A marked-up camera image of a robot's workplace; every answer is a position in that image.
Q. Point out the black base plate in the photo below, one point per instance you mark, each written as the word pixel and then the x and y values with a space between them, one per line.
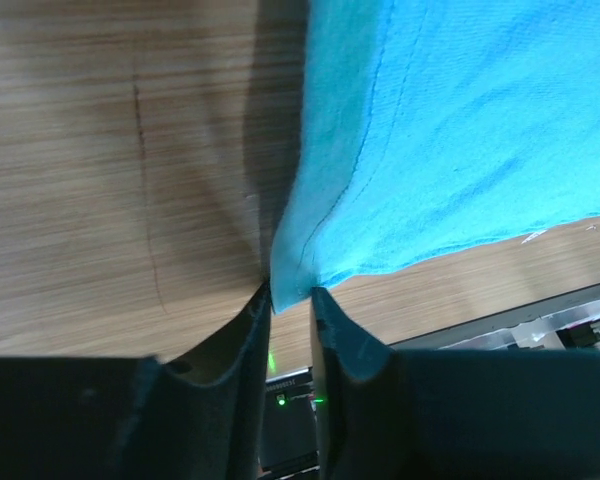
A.
pixel 504 319

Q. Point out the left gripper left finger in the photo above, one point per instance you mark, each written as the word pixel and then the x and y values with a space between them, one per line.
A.
pixel 198 416

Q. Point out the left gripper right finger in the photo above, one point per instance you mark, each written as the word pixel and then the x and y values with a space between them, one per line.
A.
pixel 385 413

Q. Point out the cyan t shirt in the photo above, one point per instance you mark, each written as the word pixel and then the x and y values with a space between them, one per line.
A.
pixel 431 127

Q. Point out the black controller box green LED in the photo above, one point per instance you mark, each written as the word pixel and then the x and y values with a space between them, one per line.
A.
pixel 288 444

